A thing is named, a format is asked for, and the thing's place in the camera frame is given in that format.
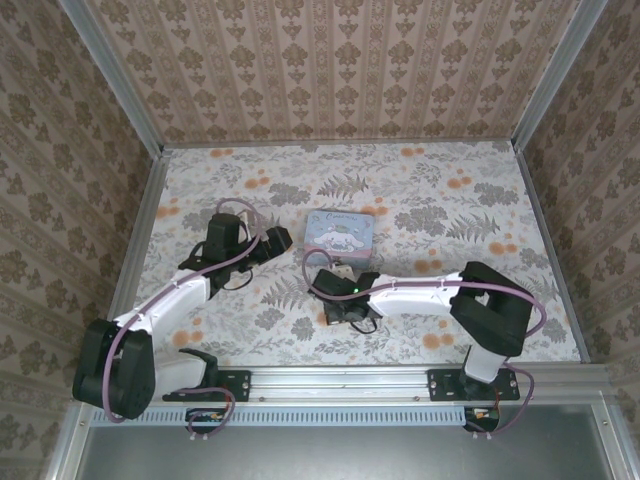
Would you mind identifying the thin black left gripper cable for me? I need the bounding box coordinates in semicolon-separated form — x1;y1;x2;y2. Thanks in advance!
217;268;257;293

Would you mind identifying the grey metal sheet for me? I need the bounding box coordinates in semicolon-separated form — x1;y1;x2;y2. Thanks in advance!
47;403;636;480

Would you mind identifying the white slotted cable duct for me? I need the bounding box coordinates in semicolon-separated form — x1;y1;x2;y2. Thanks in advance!
142;399;474;429

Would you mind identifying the blue cartoon tin box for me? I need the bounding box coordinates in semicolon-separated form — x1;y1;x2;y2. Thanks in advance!
303;208;380;267

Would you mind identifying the aluminium rail below wallpaper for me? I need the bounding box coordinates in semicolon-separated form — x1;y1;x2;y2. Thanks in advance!
162;140;520;152

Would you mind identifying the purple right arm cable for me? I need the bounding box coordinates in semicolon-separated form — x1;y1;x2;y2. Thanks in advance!
302;248;547;436

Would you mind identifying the aluminium frame post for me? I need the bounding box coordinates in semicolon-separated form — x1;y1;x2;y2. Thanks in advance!
63;0;166;154
513;0;601;150

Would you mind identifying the aluminium side rail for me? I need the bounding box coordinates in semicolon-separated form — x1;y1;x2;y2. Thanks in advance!
514;147;591;364
105;147;170;324

